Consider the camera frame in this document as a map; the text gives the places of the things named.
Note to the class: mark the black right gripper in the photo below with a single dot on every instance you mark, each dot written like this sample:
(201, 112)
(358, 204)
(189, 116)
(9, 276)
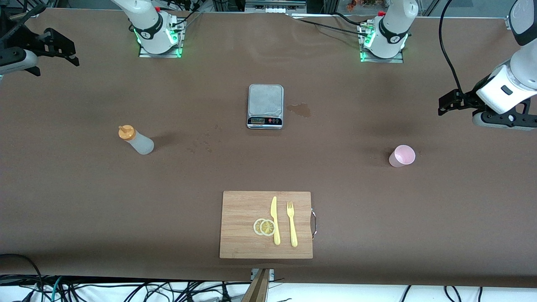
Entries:
(26, 42)

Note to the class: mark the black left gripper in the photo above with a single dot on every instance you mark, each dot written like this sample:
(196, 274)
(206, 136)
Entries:
(466, 100)

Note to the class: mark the pink plastic cup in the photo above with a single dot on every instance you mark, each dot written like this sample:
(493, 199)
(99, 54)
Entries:
(400, 157)

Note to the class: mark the translucent sauce bottle orange cap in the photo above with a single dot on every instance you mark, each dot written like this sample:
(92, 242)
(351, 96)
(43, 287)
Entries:
(140, 144)

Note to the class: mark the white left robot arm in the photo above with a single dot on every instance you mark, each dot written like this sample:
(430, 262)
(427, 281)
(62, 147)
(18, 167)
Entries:
(392, 25)

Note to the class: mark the orange objects pile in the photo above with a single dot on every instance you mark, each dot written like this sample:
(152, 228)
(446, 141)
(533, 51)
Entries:
(361, 3)

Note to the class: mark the brown liquid spill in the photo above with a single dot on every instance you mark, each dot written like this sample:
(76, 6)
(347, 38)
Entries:
(301, 110)

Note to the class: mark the silver digital kitchen scale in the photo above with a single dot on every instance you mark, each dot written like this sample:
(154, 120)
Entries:
(265, 100)

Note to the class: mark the white power strip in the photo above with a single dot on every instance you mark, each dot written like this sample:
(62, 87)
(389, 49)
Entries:
(277, 10)

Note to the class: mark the yellow plastic fork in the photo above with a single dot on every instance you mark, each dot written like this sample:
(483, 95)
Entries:
(293, 235)

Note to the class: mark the yellow plastic knife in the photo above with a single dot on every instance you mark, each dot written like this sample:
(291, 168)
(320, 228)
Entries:
(274, 209)

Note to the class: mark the lemon slice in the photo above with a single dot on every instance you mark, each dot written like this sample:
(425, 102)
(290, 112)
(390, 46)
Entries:
(256, 227)
(267, 227)

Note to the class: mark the wooden cutting board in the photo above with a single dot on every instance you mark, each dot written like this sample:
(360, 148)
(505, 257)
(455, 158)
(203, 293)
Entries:
(243, 226)

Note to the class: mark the wooden beam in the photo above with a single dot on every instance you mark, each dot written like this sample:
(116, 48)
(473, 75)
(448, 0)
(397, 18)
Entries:
(258, 289)

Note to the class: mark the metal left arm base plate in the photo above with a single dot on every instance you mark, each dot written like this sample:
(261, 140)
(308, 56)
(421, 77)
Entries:
(398, 59)

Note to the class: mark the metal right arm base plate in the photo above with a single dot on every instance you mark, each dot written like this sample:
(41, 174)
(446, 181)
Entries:
(144, 53)

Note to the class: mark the small metal bracket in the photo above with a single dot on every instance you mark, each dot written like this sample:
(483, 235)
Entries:
(272, 273)

